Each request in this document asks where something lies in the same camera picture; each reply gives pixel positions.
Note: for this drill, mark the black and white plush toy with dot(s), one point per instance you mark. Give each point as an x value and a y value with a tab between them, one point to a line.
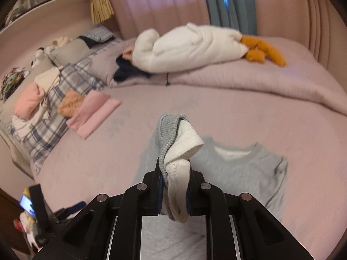
38	57

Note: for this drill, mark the blue curtain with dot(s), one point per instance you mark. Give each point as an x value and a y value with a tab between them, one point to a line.
238	5

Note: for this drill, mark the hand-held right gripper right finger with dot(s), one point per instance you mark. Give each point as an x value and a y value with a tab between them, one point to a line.
196	195

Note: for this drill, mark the grey sweatshirt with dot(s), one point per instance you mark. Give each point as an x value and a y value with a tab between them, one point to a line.
244	173

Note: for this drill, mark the pink folded clothes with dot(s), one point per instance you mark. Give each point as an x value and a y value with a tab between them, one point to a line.
92	113

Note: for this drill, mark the white goose plush toy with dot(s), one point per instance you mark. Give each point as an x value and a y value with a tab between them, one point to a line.
189	48

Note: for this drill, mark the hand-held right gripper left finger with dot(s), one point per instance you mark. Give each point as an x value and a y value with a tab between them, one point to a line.
151	192

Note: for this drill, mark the pink curtain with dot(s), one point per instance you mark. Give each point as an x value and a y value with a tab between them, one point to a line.
284	5
162	5

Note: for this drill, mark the yellow fringed hanging cloth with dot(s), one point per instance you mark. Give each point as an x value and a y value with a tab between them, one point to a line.
101	6

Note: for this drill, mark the pink quilt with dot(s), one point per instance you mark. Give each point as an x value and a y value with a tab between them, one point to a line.
244	81

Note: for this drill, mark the white crumpled garment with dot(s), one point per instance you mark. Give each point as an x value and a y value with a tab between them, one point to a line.
24	124

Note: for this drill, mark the grey pillow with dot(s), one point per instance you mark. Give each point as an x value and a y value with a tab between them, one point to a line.
70	51

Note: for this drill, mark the small lit screen device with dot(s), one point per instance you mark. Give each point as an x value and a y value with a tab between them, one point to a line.
27	204

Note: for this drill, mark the cream folded garment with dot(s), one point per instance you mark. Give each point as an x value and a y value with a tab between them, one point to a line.
47	80

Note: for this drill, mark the orange folded garment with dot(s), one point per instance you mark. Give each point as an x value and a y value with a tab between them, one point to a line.
69	104

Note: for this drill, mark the plaid pillow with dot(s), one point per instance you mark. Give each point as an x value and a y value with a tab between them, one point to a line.
46	140

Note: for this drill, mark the blue striped pillow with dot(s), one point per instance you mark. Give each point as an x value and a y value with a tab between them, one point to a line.
99	33

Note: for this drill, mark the beige plush toy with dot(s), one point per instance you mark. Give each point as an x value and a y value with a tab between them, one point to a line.
61	42

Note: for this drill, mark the dark navy garment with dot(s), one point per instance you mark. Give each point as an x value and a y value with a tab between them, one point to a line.
127	73

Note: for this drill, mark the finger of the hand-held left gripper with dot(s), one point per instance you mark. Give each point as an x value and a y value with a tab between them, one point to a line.
78	205
63	214

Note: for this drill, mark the floral cloth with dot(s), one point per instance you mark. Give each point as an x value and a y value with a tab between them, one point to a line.
12	82

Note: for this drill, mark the pile of mixed clothes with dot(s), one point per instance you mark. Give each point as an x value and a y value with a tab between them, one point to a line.
15	12

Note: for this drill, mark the white shelf unit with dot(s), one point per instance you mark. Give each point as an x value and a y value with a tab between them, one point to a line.
54	5

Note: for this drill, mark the pink crumpled garment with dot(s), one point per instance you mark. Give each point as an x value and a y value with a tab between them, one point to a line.
27	101

